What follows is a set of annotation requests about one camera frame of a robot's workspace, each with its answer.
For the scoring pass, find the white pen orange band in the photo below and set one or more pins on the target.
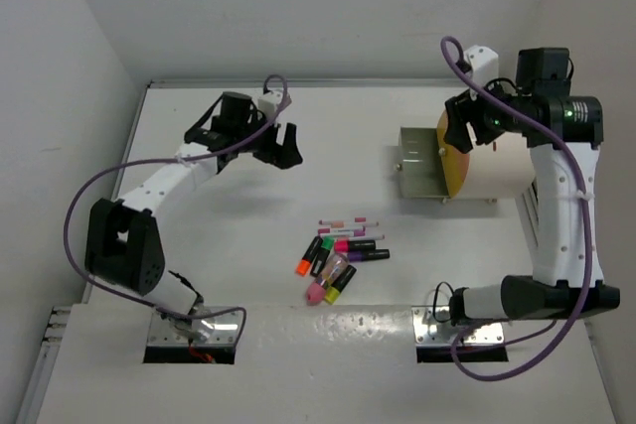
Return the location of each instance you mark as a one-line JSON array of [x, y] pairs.
[[359, 221]]

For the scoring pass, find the pink capped clip tube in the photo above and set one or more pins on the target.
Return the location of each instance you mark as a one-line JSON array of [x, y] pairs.
[[332, 270]]

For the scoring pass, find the yellow black highlighter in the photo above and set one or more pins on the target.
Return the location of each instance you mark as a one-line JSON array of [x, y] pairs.
[[340, 284]]

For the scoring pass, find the green black highlighter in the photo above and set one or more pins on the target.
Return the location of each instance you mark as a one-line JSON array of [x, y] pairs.
[[322, 256]]

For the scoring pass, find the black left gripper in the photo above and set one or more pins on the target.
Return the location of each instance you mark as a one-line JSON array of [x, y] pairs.
[[283, 156]]

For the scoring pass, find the yellow drawer with gold knob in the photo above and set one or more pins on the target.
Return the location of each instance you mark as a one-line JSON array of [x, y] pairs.
[[441, 128]]

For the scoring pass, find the metal mounting plate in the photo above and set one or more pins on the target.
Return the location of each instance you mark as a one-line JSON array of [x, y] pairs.
[[216, 331], [432, 329]]

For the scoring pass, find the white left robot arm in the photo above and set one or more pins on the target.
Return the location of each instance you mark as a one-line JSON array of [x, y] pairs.
[[124, 247]]

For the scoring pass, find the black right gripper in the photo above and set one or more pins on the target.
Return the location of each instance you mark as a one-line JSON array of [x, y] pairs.
[[457, 132]]

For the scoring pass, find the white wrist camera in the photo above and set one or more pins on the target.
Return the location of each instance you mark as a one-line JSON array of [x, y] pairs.
[[483, 64], [269, 102]]

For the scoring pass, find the green drawer with gold knob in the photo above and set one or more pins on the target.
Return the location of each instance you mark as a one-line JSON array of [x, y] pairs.
[[428, 169]]

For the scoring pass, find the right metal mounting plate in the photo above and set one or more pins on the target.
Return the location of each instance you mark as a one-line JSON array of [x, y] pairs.
[[432, 329]]

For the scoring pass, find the white cylindrical drawer organizer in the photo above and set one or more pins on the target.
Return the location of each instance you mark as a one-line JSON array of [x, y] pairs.
[[500, 170]]

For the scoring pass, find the pink black highlighter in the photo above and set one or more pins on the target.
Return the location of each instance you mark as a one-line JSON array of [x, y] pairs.
[[347, 246]]

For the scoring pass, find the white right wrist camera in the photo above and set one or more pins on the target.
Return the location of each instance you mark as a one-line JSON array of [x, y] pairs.
[[483, 64]]

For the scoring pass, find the white pen magenta cap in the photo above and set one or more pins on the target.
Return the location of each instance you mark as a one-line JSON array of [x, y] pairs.
[[342, 231]]

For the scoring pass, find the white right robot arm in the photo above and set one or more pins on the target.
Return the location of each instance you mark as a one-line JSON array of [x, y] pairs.
[[563, 133]]

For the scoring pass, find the orange black highlighter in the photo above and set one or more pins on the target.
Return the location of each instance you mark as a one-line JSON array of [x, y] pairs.
[[309, 255]]

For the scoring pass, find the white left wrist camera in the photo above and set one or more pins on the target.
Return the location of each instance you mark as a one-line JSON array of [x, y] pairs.
[[269, 102]]

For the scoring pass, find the purple black highlighter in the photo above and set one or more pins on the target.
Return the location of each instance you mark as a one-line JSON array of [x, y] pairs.
[[369, 255]]

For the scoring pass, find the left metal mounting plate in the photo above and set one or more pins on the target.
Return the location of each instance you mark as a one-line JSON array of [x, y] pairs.
[[216, 331]]

